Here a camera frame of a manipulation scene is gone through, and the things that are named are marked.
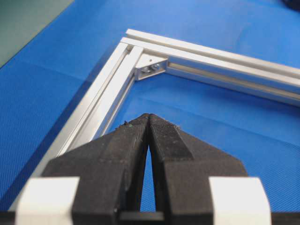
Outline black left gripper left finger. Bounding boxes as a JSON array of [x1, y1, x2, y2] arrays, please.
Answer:
[[42, 113, 149, 225]]

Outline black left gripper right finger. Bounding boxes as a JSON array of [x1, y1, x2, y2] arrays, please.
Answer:
[[148, 114, 248, 225]]

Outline blue table mat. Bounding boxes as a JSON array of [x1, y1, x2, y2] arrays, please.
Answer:
[[0, 0, 300, 211]]

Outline square aluminium extrusion frame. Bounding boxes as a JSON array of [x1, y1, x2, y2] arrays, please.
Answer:
[[8, 28, 300, 210]]

